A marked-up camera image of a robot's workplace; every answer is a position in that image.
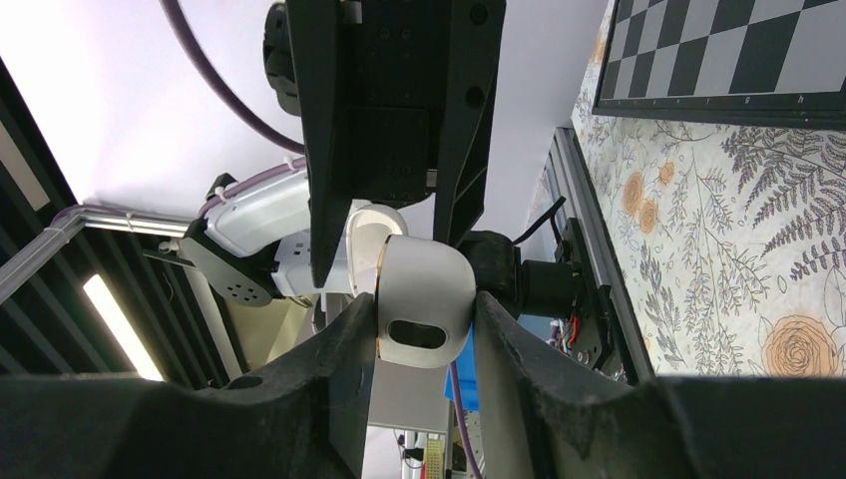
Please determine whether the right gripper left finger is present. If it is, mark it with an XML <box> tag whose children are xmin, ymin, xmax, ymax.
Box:
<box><xmin>219</xmin><ymin>293</ymin><xmax>376</xmax><ymax>478</ymax></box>

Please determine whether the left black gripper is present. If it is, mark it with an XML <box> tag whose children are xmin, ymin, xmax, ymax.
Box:
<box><xmin>262</xmin><ymin>1</ymin><xmax>507</xmax><ymax>288</ymax></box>

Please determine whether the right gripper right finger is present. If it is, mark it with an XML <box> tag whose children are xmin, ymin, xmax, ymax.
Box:
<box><xmin>473</xmin><ymin>292</ymin><xmax>641</xmax><ymax>478</ymax></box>

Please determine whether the white earbud case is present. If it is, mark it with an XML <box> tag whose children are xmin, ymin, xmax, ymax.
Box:
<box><xmin>344</xmin><ymin>205</ymin><xmax>477</xmax><ymax>369</ymax></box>

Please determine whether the blue block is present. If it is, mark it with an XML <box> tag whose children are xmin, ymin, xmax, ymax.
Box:
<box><xmin>455</xmin><ymin>329</ymin><xmax>480</xmax><ymax>412</ymax></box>

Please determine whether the floral table mat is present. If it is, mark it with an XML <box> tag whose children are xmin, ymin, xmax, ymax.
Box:
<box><xmin>572</xmin><ymin>17</ymin><xmax>845</xmax><ymax>378</ymax></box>

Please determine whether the black white checkerboard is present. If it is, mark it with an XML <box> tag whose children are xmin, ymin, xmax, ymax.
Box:
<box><xmin>594</xmin><ymin>0</ymin><xmax>845</xmax><ymax>131</ymax></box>

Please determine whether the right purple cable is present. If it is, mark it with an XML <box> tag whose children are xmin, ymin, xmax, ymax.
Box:
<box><xmin>449</xmin><ymin>361</ymin><xmax>484</xmax><ymax>479</ymax></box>

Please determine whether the purple cable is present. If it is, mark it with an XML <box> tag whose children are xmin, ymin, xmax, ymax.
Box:
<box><xmin>449</xmin><ymin>361</ymin><xmax>484</xmax><ymax>479</ymax></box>
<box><xmin>160</xmin><ymin>0</ymin><xmax>308</xmax><ymax>220</ymax></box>

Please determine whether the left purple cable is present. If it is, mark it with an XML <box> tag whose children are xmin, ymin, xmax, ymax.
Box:
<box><xmin>160</xmin><ymin>0</ymin><xmax>308</xmax><ymax>220</ymax></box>

